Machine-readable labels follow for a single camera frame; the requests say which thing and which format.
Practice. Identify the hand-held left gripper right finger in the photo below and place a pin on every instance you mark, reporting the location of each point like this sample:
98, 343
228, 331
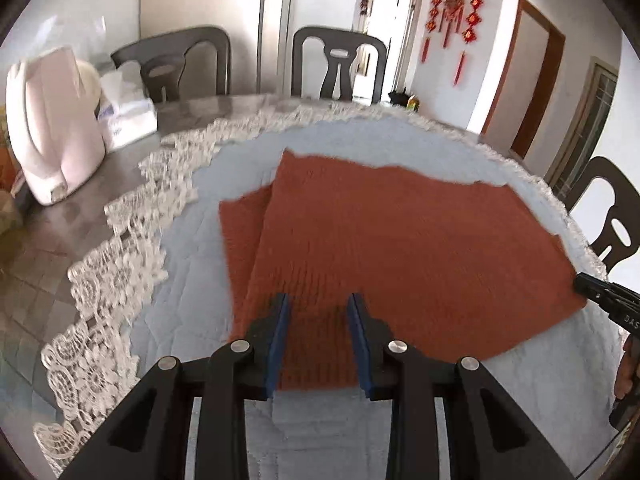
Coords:
361, 355

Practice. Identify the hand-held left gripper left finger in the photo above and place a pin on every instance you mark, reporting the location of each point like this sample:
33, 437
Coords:
278, 350

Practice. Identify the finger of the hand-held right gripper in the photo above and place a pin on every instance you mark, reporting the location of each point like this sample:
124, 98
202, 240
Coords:
610, 302

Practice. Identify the rust knit sweater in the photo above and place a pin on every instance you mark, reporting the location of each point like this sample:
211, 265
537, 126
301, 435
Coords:
400, 230

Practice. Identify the person's right hand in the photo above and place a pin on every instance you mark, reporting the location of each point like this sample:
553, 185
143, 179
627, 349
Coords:
625, 370

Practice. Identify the blue quilted lace-edged mat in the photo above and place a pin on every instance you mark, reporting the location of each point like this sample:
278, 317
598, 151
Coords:
200, 260

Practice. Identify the dark plastic chair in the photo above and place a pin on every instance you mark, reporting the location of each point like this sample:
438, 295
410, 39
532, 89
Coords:
210, 45
612, 175
305, 55

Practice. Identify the grey glass panel door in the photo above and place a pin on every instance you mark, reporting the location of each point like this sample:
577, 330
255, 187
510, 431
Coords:
590, 120

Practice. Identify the brown framed door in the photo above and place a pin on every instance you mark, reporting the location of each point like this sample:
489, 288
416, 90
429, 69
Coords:
520, 75

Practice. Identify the white tissue pack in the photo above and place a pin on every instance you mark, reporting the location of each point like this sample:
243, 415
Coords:
127, 120

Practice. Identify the pink electric kettle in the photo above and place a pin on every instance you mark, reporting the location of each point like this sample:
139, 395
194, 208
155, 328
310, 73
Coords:
55, 125

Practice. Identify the long red knot ornament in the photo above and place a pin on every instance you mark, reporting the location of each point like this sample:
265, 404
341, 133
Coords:
472, 15

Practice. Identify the colourful bag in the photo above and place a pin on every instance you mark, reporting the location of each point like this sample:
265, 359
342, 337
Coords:
6, 160

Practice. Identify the red fan-shaped knot ornament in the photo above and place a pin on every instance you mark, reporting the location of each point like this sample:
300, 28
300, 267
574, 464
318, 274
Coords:
452, 5

